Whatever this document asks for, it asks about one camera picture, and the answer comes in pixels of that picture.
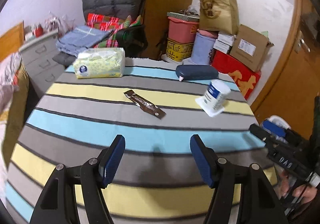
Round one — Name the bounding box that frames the white blue yogurt cup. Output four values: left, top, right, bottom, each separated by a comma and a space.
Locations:
195, 79, 231, 117

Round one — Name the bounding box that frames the brown snack wrapper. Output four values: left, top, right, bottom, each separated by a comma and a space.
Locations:
124, 90, 166, 120

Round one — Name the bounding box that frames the white trash bin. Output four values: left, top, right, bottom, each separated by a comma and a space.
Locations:
263, 115, 291, 129

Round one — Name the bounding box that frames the person's right hand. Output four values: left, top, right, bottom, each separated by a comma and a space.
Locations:
280, 170, 317, 204

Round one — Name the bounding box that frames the wooden door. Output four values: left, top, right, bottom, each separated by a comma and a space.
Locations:
251, 0, 319, 139

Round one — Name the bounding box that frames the red gift box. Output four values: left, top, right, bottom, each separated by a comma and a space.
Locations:
212, 51, 261, 100

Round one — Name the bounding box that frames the open cardboard box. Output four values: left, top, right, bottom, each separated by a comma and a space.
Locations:
229, 25, 274, 72

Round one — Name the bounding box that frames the navy glasses case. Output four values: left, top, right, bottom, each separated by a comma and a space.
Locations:
175, 64, 219, 81

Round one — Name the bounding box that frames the small white boxes stack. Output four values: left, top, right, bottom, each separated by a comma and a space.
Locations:
213, 32, 235, 54

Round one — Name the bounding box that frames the striped tablecloth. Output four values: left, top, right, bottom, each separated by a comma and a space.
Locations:
6, 58, 278, 223

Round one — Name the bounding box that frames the lavender cylindrical container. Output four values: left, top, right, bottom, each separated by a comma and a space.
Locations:
191, 29, 218, 65

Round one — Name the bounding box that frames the dark hanging bag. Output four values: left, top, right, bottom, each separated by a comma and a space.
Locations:
301, 12, 319, 46

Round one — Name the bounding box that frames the yellow patterned box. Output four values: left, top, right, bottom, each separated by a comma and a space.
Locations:
166, 38, 194, 62

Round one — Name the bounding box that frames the brown paper bag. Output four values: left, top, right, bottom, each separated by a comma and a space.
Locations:
199, 0, 240, 35

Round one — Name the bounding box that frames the pink plastic bin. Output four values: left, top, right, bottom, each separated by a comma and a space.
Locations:
168, 16, 199, 44

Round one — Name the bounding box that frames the floral bed quilt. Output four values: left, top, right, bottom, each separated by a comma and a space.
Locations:
1, 52, 22, 113

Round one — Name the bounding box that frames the yellow tissue pack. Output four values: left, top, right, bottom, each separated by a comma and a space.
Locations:
73, 47, 125, 79

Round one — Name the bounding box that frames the grey drawer cabinet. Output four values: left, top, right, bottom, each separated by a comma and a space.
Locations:
19, 29, 65, 98

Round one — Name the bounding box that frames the wooden headboard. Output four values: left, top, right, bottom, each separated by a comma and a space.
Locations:
0, 21, 24, 62

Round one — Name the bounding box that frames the folded blue cloth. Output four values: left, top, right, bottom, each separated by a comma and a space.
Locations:
56, 26, 114, 57

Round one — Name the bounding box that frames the red cup on cabinet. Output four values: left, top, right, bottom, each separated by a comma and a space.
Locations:
34, 24, 44, 38

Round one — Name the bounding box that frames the red plaid blanket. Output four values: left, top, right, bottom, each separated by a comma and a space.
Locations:
87, 13, 143, 48

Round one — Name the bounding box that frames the grey padded chair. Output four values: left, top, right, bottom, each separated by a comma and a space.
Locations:
53, 0, 148, 67

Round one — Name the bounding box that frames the silver door handle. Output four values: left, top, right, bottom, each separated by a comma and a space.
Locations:
294, 30, 311, 53

